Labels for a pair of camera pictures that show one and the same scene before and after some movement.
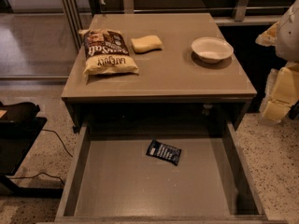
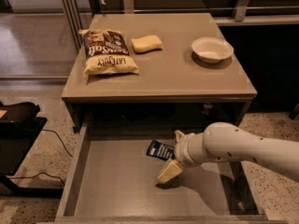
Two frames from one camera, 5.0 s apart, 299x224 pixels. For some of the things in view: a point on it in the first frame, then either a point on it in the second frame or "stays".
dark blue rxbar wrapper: [163, 151] stays
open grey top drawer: [110, 179] stays
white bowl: [212, 49] stays
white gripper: [289, 36] to [181, 152]
